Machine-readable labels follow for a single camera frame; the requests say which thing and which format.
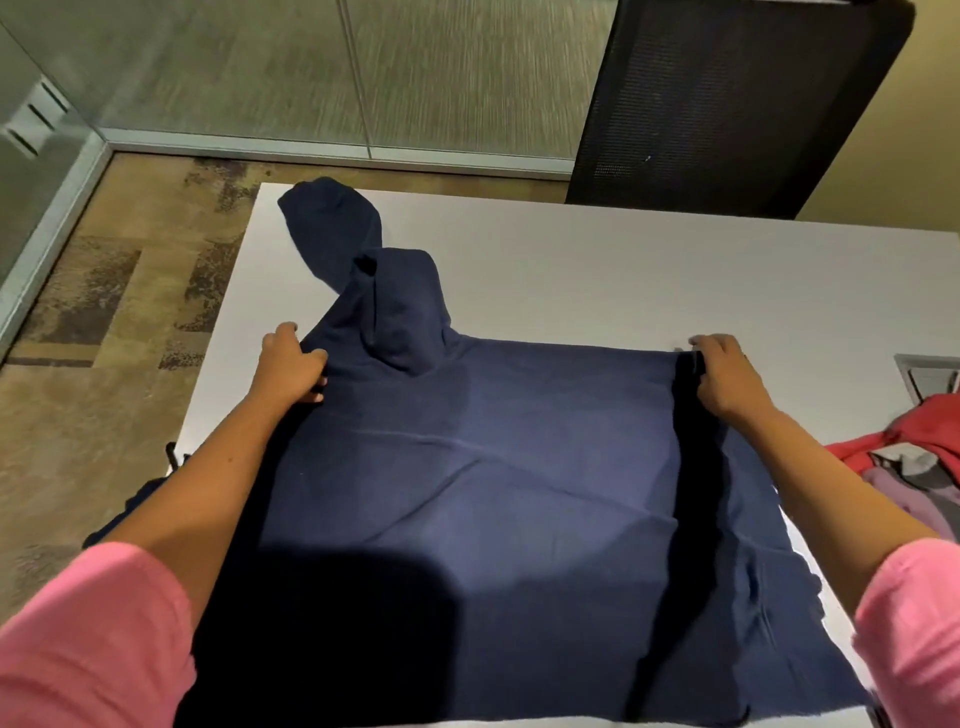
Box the person's left hand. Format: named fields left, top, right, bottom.
left=247, top=322, right=330, bottom=410

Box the person's right hand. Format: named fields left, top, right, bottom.
left=688, top=333, right=778, bottom=433

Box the red garment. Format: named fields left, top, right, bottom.
left=824, top=393, right=960, bottom=481

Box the mauve striped t-shirt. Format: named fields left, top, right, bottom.
left=860, top=442, right=960, bottom=545

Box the navy blue hoodie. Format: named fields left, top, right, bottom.
left=82, top=176, right=875, bottom=728

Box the person's left forearm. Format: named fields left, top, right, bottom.
left=101, top=389, right=301, bottom=628

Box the person's right forearm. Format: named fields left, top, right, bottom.
left=738, top=408, right=943, bottom=620

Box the person's right pink sleeve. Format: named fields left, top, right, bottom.
left=852, top=537, right=960, bottom=728

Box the person's pink sleeve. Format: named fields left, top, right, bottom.
left=0, top=541, right=198, bottom=728
left=852, top=537, right=960, bottom=728

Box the person's left pink sleeve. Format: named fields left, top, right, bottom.
left=0, top=541, right=198, bottom=728

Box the black mesh office chair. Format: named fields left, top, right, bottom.
left=564, top=0, right=918, bottom=221

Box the grey table cable hatch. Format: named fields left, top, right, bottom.
left=893, top=353, right=960, bottom=406

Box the metal glass door bracket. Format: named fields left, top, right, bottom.
left=3, top=78, right=70, bottom=160

